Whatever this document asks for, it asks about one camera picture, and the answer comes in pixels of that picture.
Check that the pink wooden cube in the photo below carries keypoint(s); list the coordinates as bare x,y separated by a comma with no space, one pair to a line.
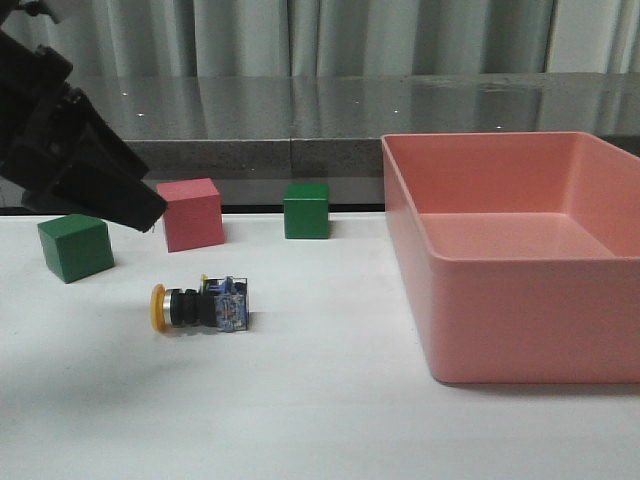
193,218

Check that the yellow mushroom push button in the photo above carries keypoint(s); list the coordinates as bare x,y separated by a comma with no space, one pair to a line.
220,303

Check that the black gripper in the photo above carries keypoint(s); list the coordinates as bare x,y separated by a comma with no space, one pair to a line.
39,134

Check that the green wooden cube left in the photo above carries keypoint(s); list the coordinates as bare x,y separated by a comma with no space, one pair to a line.
76,246

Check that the green wooden cube right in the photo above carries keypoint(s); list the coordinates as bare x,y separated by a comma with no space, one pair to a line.
306,211

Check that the green wooden cube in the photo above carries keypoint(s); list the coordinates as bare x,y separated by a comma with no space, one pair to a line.
306,211
76,246

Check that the grey stone counter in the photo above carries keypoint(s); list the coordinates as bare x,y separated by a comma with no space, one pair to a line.
255,135

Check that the grey curtain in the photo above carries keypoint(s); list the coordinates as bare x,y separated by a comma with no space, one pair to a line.
338,38

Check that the pink plastic bin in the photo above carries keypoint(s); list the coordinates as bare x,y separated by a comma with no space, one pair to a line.
519,254

